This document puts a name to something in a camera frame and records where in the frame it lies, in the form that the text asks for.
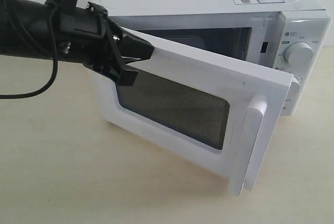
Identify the white lidded plastic container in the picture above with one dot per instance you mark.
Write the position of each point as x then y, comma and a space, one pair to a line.
192, 41

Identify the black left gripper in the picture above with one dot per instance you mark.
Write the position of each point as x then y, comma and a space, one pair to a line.
86, 36

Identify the white microwave oven body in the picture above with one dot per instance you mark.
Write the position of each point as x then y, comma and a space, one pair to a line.
257, 33

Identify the upper white control knob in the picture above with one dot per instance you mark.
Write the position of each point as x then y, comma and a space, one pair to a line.
299, 53

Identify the white microwave door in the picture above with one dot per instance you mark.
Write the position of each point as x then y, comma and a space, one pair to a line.
212, 110

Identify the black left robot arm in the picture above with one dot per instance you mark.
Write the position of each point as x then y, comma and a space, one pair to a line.
24, 30

